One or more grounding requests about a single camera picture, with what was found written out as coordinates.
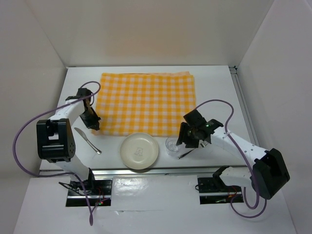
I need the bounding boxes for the clear drinking glass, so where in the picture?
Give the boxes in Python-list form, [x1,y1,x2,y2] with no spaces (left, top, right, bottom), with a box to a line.
[165,137,180,157]

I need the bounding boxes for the aluminium rail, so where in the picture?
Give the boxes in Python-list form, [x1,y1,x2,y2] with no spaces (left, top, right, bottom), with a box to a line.
[229,66,259,145]
[38,166,254,177]

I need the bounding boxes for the yellow white checkered cloth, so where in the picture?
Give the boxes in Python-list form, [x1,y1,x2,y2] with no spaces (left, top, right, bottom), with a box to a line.
[92,72,196,137]

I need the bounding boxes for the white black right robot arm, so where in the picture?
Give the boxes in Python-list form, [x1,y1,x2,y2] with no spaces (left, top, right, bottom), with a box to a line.
[83,110,290,199]

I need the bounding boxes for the silver table knife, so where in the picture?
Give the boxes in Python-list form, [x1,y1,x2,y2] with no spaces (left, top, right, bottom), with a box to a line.
[74,127,102,155]

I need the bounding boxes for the silver fork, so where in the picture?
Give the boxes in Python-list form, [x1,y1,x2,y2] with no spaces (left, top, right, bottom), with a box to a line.
[177,140,210,159]

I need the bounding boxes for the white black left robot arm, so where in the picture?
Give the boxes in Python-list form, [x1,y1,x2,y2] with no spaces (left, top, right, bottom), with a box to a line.
[36,88,100,195]

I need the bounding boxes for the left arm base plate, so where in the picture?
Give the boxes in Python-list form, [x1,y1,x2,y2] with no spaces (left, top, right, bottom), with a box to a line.
[59,179,113,207]

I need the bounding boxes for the cream round plate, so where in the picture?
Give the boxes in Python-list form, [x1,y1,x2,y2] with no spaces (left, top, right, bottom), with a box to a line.
[119,133,159,170]

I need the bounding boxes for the aluminium front rail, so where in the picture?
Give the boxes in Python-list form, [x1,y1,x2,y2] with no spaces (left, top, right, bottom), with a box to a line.
[38,166,254,177]

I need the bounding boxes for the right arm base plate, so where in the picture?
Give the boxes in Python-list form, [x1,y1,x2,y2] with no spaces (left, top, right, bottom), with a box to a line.
[195,177,244,205]

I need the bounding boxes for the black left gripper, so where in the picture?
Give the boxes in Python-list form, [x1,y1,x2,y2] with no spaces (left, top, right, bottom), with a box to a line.
[79,106,100,130]

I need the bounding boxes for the aluminium right side rail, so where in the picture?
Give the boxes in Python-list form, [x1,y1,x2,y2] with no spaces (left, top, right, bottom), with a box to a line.
[229,66,259,145]

